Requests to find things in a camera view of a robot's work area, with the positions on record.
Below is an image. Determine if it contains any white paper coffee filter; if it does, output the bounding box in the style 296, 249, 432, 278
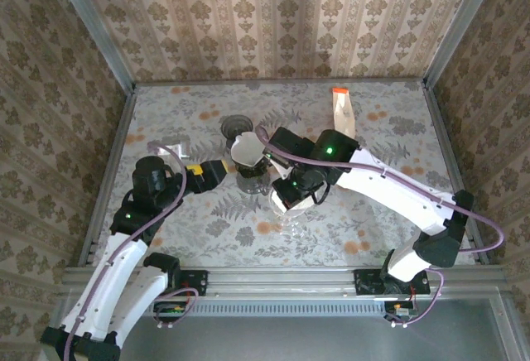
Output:
271, 195, 316, 219
230, 131, 266, 170

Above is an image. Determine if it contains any clear glass coffee dripper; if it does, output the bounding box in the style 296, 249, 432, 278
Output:
267, 189, 311, 238

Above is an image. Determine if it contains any grey glass pitcher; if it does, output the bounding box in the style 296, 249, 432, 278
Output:
238, 172, 270, 195

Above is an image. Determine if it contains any coffee filter bag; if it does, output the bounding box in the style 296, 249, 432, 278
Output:
330, 86, 357, 138

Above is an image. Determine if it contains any dark grey coffee dripper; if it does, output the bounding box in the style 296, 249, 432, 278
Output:
221, 114, 253, 147

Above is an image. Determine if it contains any floral tablecloth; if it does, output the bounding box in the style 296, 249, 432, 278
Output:
89, 81, 477, 269

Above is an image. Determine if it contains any slotted metal grille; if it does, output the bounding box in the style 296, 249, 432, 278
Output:
140, 299, 388, 317

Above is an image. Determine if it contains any small circuit board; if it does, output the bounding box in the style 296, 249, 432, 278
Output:
383, 300, 417, 324
152, 300, 188, 325

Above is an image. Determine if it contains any grey metal shelf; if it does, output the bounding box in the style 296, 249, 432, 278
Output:
39, 288, 525, 361

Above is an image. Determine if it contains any purple cable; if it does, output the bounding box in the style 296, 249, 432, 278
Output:
61, 141, 198, 361
254, 124, 506, 328

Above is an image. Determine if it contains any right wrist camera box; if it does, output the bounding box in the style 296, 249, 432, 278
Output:
271, 154, 293, 181

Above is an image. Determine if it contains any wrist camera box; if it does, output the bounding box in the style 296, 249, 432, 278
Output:
159, 142, 184, 159
271, 154, 293, 181

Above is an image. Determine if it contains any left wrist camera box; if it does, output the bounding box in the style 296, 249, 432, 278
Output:
159, 142, 184, 159

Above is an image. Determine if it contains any aluminium table side rail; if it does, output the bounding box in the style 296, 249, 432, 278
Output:
77, 86, 138, 267
421, 84, 490, 266

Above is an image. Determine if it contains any long aluminium mounting rail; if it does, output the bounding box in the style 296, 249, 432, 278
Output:
61, 267, 511, 301

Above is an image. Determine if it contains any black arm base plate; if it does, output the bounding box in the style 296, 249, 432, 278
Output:
136, 268, 208, 296
354, 268, 431, 296

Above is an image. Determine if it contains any aluminium frame post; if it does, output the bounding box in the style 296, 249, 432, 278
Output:
421, 0, 505, 89
46, 0, 138, 94

